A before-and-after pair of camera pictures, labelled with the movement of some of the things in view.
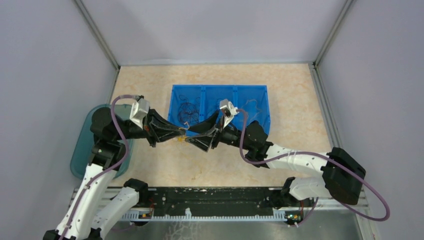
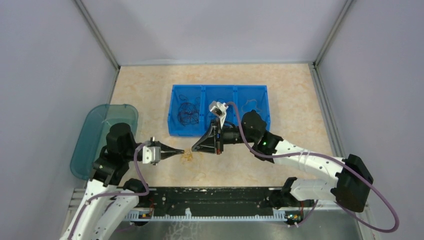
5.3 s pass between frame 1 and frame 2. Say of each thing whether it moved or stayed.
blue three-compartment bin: stayed
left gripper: moved
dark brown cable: stayed
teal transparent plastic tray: stayed
